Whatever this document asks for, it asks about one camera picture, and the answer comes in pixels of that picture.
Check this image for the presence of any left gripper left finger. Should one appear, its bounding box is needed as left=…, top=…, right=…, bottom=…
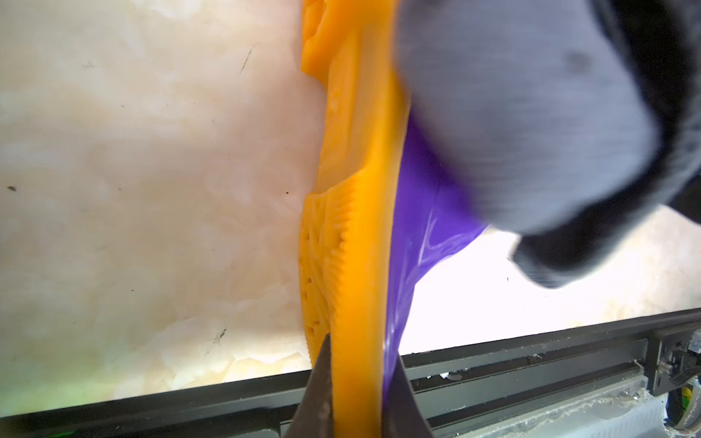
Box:
left=284, top=334, right=334, bottom=438

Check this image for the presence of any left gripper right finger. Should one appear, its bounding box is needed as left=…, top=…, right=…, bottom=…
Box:
left=382, top=358, right=434, bottom=438

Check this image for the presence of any purple boot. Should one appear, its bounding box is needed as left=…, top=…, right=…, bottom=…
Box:
left=299, top=1, right=484, bottom=437

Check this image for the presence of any grey cloth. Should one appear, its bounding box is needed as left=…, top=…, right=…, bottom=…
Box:
left=394, top=1, right=700, bottom=288

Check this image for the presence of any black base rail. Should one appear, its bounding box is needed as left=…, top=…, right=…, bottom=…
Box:
left=1, top=310, right=700, bottom=437

